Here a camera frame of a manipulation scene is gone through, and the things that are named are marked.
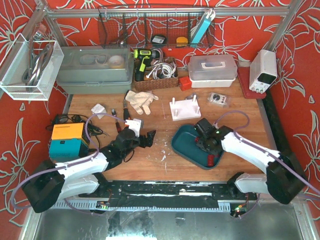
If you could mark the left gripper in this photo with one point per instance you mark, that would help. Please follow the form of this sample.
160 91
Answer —
144 140

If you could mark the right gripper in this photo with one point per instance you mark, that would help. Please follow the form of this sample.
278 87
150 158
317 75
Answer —
202 142

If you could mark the orange black handled screwdriver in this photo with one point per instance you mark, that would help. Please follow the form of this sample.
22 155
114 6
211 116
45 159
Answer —
126 113

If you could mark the bagged white control box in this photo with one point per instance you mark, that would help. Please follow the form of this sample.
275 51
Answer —
218 99

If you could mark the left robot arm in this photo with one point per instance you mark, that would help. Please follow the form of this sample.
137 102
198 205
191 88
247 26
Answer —
51 181

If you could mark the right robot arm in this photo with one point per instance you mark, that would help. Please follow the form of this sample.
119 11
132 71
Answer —
282 175

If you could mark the red spring lower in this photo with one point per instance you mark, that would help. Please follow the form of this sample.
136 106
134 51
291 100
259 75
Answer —
210 160

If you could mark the teal plastic tray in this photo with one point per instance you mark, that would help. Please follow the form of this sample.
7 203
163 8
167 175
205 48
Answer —
183 143

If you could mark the white work glove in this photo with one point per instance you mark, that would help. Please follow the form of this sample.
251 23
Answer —
140 101

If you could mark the small white adapter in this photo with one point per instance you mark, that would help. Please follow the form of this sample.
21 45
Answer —
99 110

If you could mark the woven basket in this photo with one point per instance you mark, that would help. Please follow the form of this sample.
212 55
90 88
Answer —
153 84

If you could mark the orange power cube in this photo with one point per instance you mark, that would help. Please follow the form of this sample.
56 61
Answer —
185 83

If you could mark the white plastic toolbox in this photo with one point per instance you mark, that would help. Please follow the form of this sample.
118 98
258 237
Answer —
212 71

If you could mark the red mat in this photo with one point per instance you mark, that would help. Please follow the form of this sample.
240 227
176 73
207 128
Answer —
243 74

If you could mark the orange teal device box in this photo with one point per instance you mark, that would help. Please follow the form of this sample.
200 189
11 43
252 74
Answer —
68 142

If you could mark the grey storage box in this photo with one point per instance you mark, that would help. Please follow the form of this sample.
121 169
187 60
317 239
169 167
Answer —
96 70

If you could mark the white power supply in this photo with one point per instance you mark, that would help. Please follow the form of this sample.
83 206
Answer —
262 71

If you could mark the yellow tape measure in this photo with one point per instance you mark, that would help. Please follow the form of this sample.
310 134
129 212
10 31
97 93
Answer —
182 42

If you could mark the blue white tool case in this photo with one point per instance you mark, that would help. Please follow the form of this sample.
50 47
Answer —
198 31

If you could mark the clear acrylic box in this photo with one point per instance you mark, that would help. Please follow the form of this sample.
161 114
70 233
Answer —
29 70

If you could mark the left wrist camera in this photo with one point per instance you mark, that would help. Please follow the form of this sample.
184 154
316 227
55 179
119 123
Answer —
135 125

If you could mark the red handled small ratchet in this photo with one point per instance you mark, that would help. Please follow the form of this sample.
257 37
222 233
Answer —
117 124

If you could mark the white four-peg base plate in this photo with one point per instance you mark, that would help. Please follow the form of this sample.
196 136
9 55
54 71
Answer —
185 109

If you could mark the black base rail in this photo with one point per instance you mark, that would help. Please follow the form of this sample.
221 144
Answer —
167 194

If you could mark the black cable duct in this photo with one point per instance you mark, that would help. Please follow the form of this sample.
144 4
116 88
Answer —
278 133

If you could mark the green yellow cordless drill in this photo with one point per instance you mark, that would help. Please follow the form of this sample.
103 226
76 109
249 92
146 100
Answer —
145 57

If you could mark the black wire basket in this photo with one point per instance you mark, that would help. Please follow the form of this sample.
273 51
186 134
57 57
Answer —
133 25

